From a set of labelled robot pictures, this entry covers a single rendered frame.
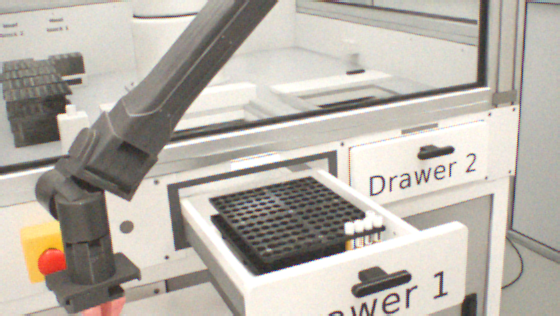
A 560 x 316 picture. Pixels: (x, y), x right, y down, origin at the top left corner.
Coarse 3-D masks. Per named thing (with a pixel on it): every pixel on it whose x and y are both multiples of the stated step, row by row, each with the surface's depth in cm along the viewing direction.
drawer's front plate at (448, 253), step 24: (408, 240) 74; (432, 240) 75; (456, 240) 76; (312, 264) 70; (336, 264) 70; (360, 264) 71; (384, 264) 73; (408, 264) 74; (432, 264) 76; (456, 264) 78; (264, 288) 67; (288, 288) 68; (312, 288) 69; (336, 288) 71; (432, 288) 77; (456, 288) 79; (264, 312) 68; (288, 312) 69; (312, 312) 70; (408, 312) 76; (432, 312) 78
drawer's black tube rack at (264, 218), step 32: (256, 192) 98; (288, 192) 97; (320, 192) 96; (224, 224) 95; (256, 224) 87; (288, 224) 86; (320, 224) 86; (256, 256) 84; (288, 256) 84; (320, 256) 83
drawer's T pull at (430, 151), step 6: (432, 144) 111; (420, 150) 110; (426, 150) 108; (432, 150) 108; (438, 150) 108; (444, 150) 108; (450, 150) 109; (420, 156) 107; (426, 156) 107; (432, 156) 108; (438, 156) 108
